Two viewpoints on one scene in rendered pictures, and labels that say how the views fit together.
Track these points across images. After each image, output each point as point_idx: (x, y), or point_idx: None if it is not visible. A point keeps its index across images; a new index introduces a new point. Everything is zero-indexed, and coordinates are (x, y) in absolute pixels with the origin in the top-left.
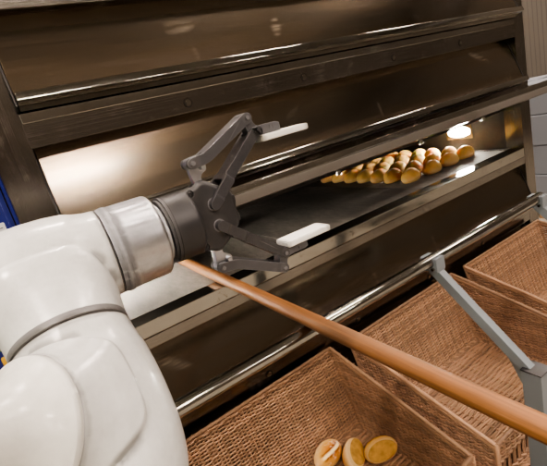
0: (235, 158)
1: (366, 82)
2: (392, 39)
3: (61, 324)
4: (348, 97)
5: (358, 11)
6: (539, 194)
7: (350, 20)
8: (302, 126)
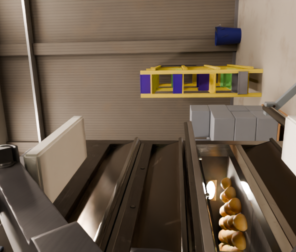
0: (14, 211)
1: (144, 231)
2: (118, 204)
3: None
4: (150, 247)
5: (85, 224)
6: (264, 106)
7: (88, 230)
8: (72, 119)
